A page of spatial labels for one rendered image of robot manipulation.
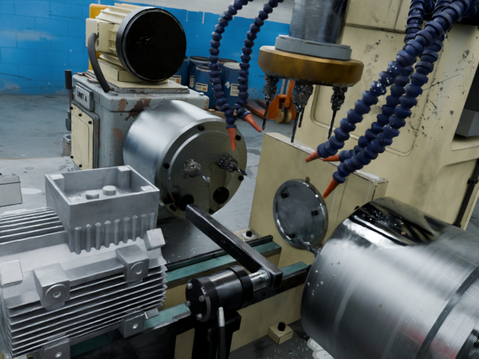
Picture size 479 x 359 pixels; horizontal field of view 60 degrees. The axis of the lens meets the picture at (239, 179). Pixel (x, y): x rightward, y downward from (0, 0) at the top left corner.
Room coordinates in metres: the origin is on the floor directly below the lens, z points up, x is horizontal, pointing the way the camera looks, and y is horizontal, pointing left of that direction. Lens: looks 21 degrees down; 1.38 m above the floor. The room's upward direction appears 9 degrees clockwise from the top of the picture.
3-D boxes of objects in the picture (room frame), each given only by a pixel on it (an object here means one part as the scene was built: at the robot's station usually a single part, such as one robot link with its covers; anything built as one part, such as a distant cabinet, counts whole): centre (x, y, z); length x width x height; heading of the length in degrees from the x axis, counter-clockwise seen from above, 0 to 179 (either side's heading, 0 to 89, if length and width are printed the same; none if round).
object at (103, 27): (1.18, 0.38, 1.16); 0.33 x 0.26 x 0.42; 41
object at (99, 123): (1.17, 0.33, 0.99); 0.35 x 0.31 x 0.37; 41
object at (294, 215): (0.78, -0.13, 1.02); 0.15 x 0.02 x 0.15; 41
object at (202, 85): (5.99, 0.70, 0.37); 1.20 x 0.80 x 0.74; 120
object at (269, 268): (0.63, 0.00, 1.02); 0.26 x 0.04 x 0.03; 41
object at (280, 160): (0.83, -0.18, 0.97); 0.30 x 0.11 x 0.34; 41
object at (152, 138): (0.99, 0.17, 1.04); 0.37 x 0.25 x 0.25; 41
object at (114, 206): (0.51, 0.18, 1.11); 0.12 x 0.11 x 0.07; 132
